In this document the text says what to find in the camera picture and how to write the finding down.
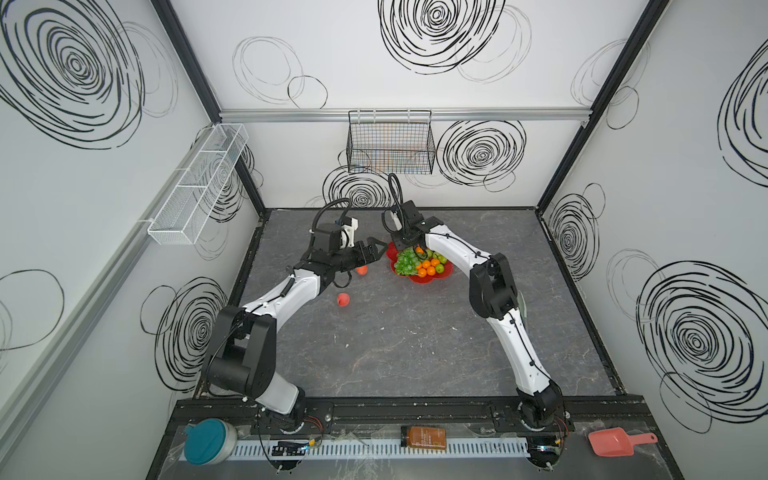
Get white slotted cable duct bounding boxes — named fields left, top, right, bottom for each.
left=228, top=437, right=530, bottom=461

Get red flower-shaped fruit bowl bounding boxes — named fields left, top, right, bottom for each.
left=386, top=242, right=453, bottom=284

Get black corner frame post left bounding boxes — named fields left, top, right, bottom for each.
left=150, top=0, right=269, bottom=220

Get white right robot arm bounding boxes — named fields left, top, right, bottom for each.
left=382, top=201, right=563, bottom=431

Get pink plastic scoop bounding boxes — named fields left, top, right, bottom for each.
left=588, top=428, right=658, bottom=458

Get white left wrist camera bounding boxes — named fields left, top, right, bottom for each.
left=339, top=216, right=358, bottom=248

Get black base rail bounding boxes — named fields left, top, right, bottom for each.
left=168, top=395, right=651, bottom=433

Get teal lidded container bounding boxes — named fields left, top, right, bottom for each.
left=183, top=418, right=238, bottom=466

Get black corner frame post right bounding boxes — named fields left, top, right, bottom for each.
left=536, top=0, right=670, bottom=216

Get green kitchen tongs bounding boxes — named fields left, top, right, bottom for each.
left=517, top=291, right=527, bottom=321

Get black wire basket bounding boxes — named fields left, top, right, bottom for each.
left=345, top=120, right=437, bottom=175

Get black corner frame post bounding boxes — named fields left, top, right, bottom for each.
left=536, top=0, right=670, bottom=216
left=150, top=0, right=269, bottom=220

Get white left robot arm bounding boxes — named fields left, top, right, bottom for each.
left=201, top=222, right=388, bottom=424

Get clear wall shelf rack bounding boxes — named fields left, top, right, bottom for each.
left=148, top=123, right=249, bottom=246

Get brown bottle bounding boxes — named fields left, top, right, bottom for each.
left=400, top=426, right=448, bottom=451

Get aluminium wall rail back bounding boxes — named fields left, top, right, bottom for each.
left=220, top=107, right=592, bottom=123

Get green fake grape bunch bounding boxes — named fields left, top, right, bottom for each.
left=394, top=247, right=422, bottom=276

